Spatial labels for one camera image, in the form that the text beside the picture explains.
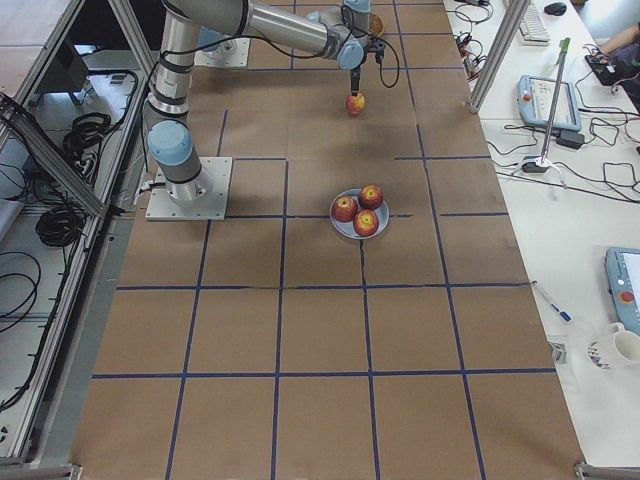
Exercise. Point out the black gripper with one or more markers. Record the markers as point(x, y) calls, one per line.
point(355, 76)

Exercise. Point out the yellow red striped apple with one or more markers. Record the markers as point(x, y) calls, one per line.
point(355, 104)

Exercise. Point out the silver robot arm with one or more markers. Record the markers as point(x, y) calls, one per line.
point(339, 33)

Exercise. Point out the brown wicker basket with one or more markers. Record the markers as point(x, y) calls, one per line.
point(376, 25)

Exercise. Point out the red apple on plate back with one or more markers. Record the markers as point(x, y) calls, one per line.
point(370, 197)

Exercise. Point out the red apple on plate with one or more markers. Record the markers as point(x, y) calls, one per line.
point(365, 223)
point(344, 208)
point(370, 197)

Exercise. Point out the red apple on plate left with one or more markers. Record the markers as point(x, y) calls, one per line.
point(344, 208)

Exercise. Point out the red apple on plate front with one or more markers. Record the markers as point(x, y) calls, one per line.
point(365, 223)

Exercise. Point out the blue teach pendant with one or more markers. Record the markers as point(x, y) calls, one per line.
point(622, 269)
point(535, 95)

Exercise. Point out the white keyboard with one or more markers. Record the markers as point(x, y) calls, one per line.
point(532, 30)

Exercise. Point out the long grabber stick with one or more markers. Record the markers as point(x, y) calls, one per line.
point(542, 163)

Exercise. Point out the black computer mouse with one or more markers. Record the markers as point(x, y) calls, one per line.
point(557, 9)

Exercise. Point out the blue white pen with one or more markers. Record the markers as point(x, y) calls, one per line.
point(562, 313)

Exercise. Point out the white mug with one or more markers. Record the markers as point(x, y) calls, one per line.
point(615, 348)

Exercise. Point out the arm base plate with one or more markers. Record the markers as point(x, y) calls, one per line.
point(229, 55)
point(204, 198)

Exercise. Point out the aluminium frame post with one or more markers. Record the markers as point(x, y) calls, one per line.
point(504, 36)

